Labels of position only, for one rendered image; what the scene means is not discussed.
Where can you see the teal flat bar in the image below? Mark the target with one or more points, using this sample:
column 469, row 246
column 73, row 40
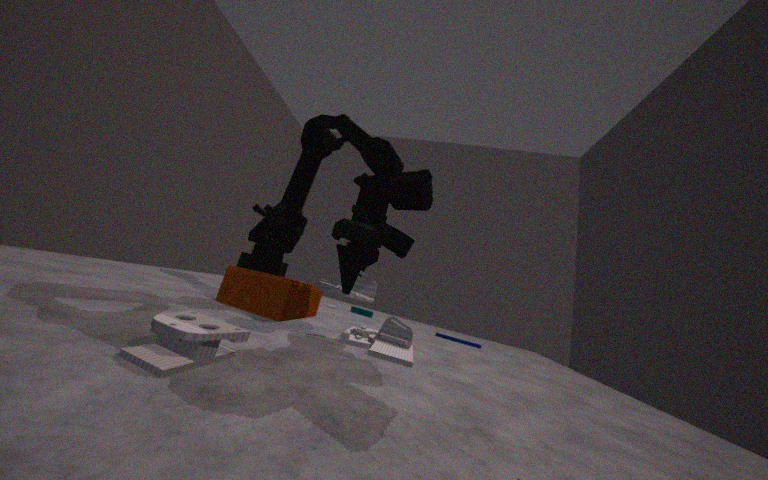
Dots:
column 362, row 312

